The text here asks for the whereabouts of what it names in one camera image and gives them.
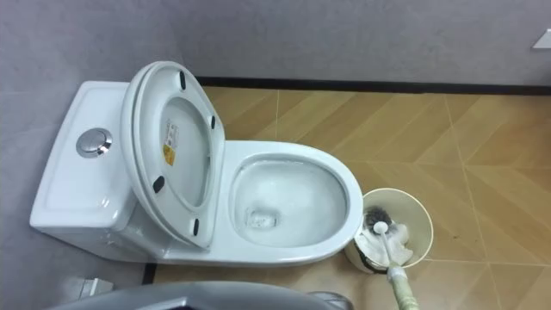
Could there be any white toilet seat and lid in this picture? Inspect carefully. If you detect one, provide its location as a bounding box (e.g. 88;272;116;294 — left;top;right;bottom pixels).
120;60;226;250

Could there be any white crumpled tissue paper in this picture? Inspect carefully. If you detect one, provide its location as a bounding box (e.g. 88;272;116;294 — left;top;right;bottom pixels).
356;222;414;268

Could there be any cream round waste bin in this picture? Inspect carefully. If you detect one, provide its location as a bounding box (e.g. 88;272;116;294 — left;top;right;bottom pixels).
344;187;435;275

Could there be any white toilet brush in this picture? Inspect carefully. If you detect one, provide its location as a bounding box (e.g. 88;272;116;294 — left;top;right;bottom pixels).
363;206;421;310

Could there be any robot body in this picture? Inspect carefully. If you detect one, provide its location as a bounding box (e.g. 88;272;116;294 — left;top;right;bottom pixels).
45;281;341;310

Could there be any white ceramic toilet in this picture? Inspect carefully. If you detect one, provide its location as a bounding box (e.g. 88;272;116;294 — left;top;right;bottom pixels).
28;80;365;268

